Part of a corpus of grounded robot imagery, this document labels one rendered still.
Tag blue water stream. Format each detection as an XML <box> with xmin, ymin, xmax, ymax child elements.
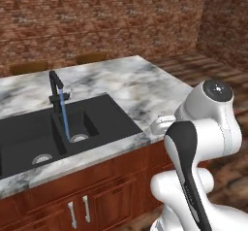
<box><xmin>58</xmin><ymin>88</ymin><xmax>72</xmax><ymax>143</ymax></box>

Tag white cupboard handle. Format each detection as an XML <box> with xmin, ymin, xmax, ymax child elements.
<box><xmin>81</xmin><ymin>194</ymin><xmax>92</xmax><ymax>223</ymax></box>
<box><xmin>67</xmin><ymin>201</ymin><xmax>78</xmax><ymax>230</ymax></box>

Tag black sink tap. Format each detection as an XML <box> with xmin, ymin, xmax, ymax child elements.
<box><xmin>48</xmin><ymin>70</ymin><xmax>72</xmax><ymax>114</ymax></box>

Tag brown wooden cupboard door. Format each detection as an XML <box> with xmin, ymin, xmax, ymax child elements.
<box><xmin>0</xmin><ymin>198</ymin><xmax>81</xmax><ymax>231</ymax></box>
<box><xmin>77</xmin><ymin>176</ymin><xmax>148</xmax><ymax>231</ymax></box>

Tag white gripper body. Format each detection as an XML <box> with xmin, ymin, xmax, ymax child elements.
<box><xmin>149</xmin><ymin>114</ymin><xmax>177</xmax><ymax>136</ymax></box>

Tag black double sink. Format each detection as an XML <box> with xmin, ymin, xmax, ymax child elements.
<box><xmin>0</xmin><ymin>92</ymin><xmax>143</xmax><ymax>181</ymax></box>

